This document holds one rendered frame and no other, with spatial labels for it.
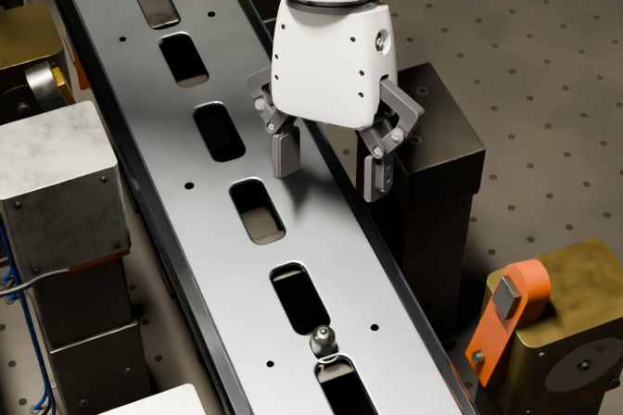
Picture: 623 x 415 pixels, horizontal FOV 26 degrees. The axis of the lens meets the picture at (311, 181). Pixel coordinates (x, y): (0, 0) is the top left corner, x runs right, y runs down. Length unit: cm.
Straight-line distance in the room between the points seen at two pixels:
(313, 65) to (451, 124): 20
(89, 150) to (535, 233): 64
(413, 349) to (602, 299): 16
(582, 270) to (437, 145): 19
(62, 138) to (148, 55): 24
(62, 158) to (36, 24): 20
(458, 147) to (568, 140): 48
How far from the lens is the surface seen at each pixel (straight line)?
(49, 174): 112
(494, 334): 110
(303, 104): 111
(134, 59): 135
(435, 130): 124
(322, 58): 109
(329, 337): 111
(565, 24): 183
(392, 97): 108
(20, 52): 126
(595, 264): 113
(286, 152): 116
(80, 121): 115
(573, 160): 167
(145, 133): 128
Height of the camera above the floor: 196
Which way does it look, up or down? 51 degrees down
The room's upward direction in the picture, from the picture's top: straight up
